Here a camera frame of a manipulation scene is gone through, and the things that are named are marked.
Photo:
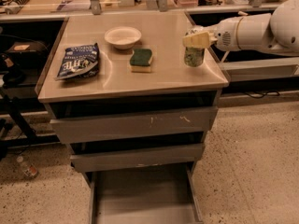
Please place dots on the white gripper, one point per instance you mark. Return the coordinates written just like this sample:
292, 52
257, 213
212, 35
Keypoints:
225, 37

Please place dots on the green soda can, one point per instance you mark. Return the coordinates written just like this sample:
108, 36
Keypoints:
194, 57

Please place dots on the grey drawer cabinet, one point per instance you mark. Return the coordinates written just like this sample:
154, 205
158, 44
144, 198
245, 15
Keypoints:
117, 90

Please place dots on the top grey drawer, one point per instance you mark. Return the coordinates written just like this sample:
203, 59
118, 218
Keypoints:
121, 126

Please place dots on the grey drawer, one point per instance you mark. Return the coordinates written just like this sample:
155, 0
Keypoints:
149, 195
121, 126
137, 158

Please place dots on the bottom grey drawer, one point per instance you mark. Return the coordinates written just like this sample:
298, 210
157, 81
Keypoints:
149, 195

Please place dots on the middle grey drawer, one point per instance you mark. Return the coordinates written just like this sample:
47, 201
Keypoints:
137, 158

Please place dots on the green yellow sponge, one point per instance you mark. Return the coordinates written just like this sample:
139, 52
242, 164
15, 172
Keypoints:
141, 61

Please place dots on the white bowl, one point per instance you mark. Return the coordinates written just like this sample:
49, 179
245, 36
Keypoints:
122, 37

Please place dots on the blue chip bag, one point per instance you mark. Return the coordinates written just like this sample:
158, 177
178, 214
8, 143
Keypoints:
79, 61

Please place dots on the black equipment stand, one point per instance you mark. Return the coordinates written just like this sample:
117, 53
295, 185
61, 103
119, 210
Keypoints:
21, 98

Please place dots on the plastic bottle on floor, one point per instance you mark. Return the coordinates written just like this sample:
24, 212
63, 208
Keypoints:
27, 167

